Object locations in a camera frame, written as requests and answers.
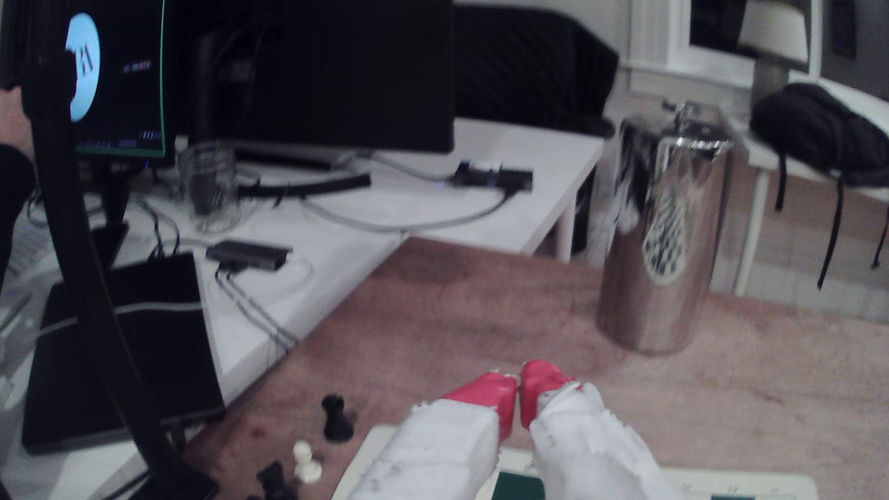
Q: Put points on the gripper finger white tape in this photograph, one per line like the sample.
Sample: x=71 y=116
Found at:
x=590 y=451
x=444 y=451

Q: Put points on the black chess pawn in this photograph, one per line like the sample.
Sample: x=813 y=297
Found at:
x=337 y=420

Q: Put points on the white chess pawn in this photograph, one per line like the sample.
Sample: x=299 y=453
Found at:
x=305 y=464

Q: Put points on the green and cream chess mat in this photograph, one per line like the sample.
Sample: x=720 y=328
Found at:
x=729 y=486

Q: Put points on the black chess knight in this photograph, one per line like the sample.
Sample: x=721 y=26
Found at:
x=275 y=482

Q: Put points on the white desk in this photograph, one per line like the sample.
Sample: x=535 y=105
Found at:
x=451 y=215

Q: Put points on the black dock with lights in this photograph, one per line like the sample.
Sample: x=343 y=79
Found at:
x=493 y=177

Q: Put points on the black usb hub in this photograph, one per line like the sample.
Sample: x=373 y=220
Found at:
x=246 y=254

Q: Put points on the black folio tablet case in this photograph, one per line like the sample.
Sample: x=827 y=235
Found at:
x=160 y=347

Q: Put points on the white bench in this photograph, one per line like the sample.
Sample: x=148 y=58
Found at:
x=757 y=180

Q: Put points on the clear glass jar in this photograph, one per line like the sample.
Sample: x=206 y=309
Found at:
x=207 y=187

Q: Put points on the black chair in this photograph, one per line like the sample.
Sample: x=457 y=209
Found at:
x=535 y=62

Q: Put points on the black backpack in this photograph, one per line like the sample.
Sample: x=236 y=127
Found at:
x=819 y=132

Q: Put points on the large black monitor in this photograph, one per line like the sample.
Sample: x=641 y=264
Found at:
x=312 y=69

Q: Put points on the white shade lamp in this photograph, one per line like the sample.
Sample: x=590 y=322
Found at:
x=774 y=35

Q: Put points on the monitor with blue circle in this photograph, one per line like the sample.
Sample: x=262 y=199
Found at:
x=118 y=76

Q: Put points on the brown cylindrical post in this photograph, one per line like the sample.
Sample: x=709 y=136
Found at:
x=660 y=243

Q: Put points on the black camera stand pole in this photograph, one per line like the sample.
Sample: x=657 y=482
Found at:
x=83 y=278

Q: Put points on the white window frame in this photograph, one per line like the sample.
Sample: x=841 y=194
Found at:
x=660 y=41

